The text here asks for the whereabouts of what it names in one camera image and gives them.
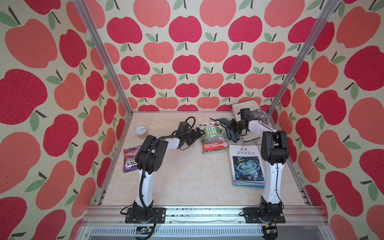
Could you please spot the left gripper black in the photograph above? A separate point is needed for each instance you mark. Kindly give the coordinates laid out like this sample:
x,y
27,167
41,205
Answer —
x,y
195,137

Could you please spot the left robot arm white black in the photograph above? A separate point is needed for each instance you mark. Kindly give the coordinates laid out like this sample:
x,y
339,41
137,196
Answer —
x,y
150,158

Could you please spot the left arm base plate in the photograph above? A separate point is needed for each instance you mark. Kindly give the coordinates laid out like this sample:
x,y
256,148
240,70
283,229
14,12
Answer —
x,y
139,215

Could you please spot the red green book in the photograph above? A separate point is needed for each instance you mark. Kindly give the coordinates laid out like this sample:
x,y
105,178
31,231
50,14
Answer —
x,y
214,139

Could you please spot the right aluminium frame post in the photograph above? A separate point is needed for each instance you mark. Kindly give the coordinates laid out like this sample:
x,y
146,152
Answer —
x,y
319,24

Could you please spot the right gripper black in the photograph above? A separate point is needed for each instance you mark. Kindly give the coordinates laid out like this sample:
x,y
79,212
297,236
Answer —
x,y
232,125

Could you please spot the white round tape roll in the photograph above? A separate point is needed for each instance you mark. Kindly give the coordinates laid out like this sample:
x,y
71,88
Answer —
x,y
141,132

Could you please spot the left aluminium frame post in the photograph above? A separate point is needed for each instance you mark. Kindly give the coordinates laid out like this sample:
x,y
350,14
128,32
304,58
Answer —
x,y
87,18

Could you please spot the blue science book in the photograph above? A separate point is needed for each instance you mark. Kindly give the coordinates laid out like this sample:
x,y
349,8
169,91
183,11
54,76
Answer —
x,y
246,164

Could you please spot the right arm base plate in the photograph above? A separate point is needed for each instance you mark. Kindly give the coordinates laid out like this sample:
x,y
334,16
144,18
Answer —
x,y
261,216

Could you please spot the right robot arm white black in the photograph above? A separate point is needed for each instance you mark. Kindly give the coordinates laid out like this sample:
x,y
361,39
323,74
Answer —
x,y
275,151

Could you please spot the folded newspaper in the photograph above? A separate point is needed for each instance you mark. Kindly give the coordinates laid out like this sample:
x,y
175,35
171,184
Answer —
x,y
259,116

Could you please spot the yellow picture book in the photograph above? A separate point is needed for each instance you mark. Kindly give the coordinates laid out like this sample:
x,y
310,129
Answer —
x,y
249,185

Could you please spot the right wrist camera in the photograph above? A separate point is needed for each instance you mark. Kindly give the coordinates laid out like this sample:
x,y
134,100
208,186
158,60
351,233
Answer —
x,y
245,114

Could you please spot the aluminium front rail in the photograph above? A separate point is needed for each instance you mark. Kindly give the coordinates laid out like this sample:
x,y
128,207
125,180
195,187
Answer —
x,y
204,223

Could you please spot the grey microfibre cloth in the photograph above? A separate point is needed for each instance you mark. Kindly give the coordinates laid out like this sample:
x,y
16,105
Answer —
x,y
231,135

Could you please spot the purple candy bag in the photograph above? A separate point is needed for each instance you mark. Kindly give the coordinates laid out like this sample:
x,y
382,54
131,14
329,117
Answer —
x,y
130,159

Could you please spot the aluminium frame post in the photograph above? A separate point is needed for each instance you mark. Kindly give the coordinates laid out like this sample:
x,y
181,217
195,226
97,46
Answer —
x,y
319,24
87,18

